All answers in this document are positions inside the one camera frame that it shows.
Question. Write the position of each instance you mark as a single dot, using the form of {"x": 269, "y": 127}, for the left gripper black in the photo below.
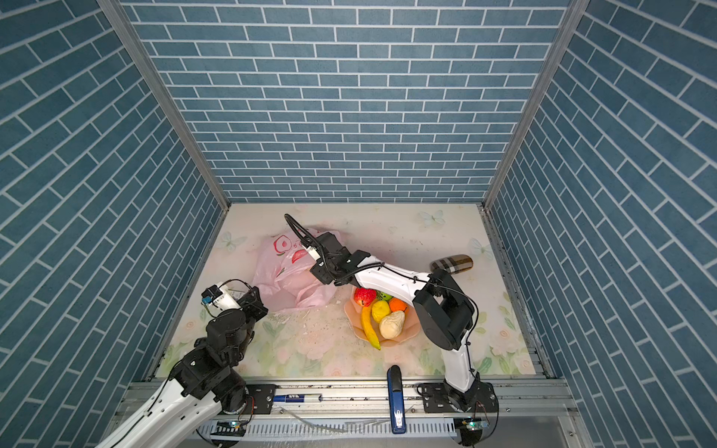
{"x": 256, "y": 307}

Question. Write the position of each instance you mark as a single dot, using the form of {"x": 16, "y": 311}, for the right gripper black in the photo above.
{"x": 319, "y": 272}

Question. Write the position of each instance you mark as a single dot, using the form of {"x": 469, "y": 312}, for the red toy fruit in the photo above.
{"x": 364, "y": 297}

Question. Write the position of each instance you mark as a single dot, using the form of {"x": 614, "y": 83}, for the pink plastic bag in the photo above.
{"x": 283, "y": 276}

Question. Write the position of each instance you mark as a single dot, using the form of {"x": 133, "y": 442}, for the green toy leaf fruit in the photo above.
{"x": 384, "y": 296}

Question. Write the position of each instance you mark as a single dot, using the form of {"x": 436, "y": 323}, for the yellow green toy mango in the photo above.
{"x": 367, "y": 327}

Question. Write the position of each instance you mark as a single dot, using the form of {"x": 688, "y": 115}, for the yellow toy fruit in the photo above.
{"x": 379, "y": 310}

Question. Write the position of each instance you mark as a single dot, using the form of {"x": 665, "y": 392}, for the orange toy fruit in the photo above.
{"x": 396, "y": 305}

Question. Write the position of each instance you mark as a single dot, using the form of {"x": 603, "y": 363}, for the cream bun fruit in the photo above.
{"x": 391, "y": 327}

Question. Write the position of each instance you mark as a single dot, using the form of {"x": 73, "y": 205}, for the pink faceted bowl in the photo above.
{"x": 411, "y": 327}

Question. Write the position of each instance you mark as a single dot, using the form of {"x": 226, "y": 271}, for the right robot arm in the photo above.
{"x": 446, "y": 314}

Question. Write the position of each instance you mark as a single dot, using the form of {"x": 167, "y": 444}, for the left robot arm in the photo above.
{"x": 204, "y": 383}

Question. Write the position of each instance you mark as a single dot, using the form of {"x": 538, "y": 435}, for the blue marker pen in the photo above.
{"x": 298, "y": 398}

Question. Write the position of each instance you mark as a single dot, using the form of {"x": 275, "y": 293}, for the left circuit board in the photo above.
{"x": 228, "y": 429}

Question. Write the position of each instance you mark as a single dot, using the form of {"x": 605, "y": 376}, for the circuit board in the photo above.
{"x": 228, "y": 429}
{"x": 473, "y": 424}

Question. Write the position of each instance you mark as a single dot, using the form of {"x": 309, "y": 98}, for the plaid glasses case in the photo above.
{"x": 452, "y": 264}

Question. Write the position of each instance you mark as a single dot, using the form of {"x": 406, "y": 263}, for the blue stapler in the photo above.
{"x": 396, "y": 400}

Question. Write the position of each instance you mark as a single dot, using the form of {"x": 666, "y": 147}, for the right circuit board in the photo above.
{"x": 473, "y": 424}

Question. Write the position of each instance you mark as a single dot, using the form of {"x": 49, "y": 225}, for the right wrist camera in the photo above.
{"x": 313, "y": 252}

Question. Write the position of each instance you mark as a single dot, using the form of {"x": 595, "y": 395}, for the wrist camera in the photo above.
{"x": 219, "y": 297}
{"x": 313, "y": 252}

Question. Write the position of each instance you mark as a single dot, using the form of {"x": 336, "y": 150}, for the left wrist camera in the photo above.
{"x": 219, "y": 297}

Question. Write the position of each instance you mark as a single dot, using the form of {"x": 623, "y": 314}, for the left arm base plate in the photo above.
{"x": 258, "y": 399}

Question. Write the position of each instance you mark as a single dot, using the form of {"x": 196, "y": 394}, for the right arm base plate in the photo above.
{"x": 441, "y": 398}

